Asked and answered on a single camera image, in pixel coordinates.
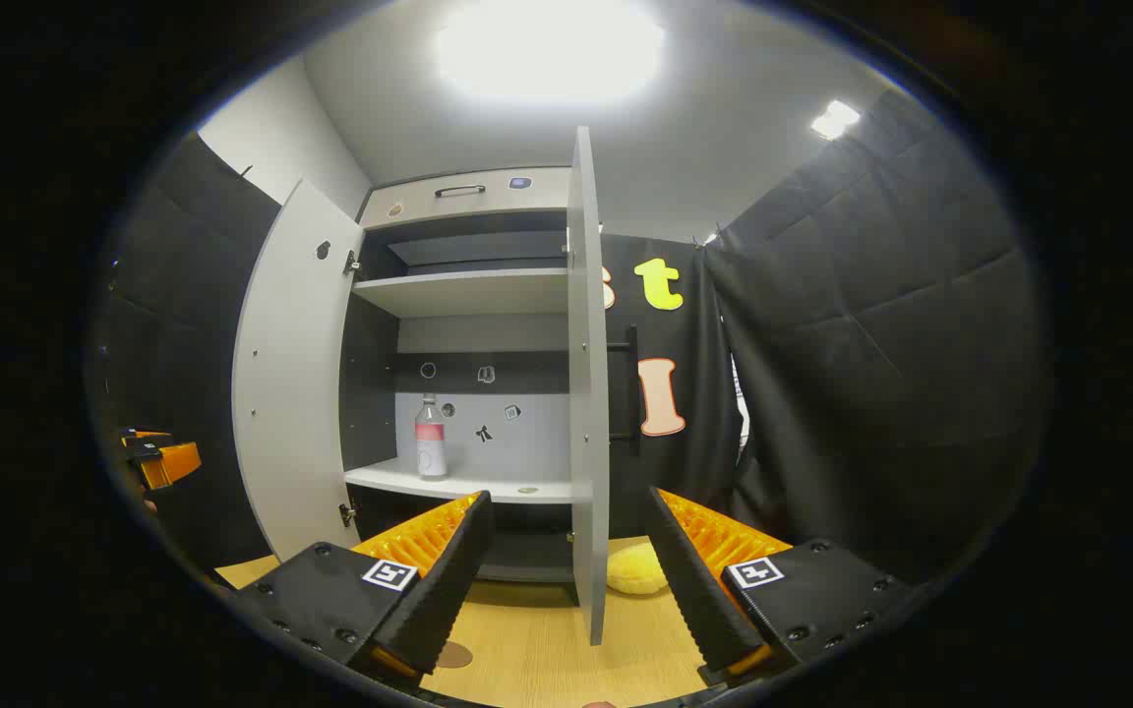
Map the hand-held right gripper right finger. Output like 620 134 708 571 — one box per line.
645 485 912 689

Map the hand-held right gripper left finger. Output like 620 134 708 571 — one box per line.
232 490 495 689

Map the grey cabinet door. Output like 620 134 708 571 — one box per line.
232 177 366 563
566 126 642 645

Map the clear bottle with pink label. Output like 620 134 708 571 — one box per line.
415 393 448 480

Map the grey cabinet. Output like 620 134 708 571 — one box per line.
340 167 617 586

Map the yellow round cushion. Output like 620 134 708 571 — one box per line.
606 544 671 596

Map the black backdrop cloth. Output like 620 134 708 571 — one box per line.
94 84 1054 591

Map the small ceiling light panel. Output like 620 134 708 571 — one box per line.
810 98 863 141

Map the large ceiling light panel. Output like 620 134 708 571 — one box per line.
434 0 668 104

